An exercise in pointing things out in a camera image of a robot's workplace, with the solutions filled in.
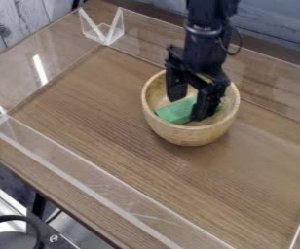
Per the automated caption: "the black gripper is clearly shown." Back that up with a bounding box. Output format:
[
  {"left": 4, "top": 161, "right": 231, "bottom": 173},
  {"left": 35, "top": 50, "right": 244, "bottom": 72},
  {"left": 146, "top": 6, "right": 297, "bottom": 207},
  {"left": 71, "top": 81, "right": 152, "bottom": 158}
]
[{"left": 164, "top": 27, "right": 230, "bottom": 122}]

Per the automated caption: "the green rectangular block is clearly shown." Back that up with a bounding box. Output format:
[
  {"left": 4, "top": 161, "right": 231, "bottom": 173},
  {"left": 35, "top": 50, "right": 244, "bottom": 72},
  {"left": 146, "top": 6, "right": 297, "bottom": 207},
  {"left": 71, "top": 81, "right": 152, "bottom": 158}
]
[{"left": 152, "top": 95, "right": 224, "bottom": 125}]

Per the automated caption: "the brown wooden bowl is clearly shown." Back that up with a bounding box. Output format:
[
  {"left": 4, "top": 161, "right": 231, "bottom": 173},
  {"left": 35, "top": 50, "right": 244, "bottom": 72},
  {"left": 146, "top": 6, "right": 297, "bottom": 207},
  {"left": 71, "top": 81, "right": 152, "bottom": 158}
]
[{"left": 140, "top": 70, "right": 240, "bottom": 146}]

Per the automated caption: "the black table leg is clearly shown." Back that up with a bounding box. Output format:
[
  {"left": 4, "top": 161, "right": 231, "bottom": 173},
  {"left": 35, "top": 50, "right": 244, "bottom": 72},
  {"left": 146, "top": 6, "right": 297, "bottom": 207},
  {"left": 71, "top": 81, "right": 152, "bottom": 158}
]
[{"left": 31, "top": 194, "right": 47, "bottom": 219}]

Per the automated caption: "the clear acrylic enclosure wall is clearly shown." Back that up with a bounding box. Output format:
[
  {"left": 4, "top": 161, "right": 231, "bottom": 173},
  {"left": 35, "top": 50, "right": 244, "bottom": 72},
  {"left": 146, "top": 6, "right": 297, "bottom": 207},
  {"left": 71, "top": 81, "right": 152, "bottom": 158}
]
[{"left": 0, "top": 1, "right": 300, "bottom": 249}]

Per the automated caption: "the black metal mount plate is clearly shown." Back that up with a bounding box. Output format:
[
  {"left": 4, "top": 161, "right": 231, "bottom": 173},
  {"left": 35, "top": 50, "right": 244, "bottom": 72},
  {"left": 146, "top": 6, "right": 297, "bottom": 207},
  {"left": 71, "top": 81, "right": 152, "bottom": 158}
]
[{"left": 25, "top": 213, "right": 79, "bottom": 249}]

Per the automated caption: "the black cable loop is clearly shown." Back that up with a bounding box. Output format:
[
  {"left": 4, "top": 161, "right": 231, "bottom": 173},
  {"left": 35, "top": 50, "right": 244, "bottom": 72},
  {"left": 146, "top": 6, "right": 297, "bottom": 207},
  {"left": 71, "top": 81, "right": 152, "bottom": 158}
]
[{"left": 0, "top": 214, "right": 45, "bottom": 249}]

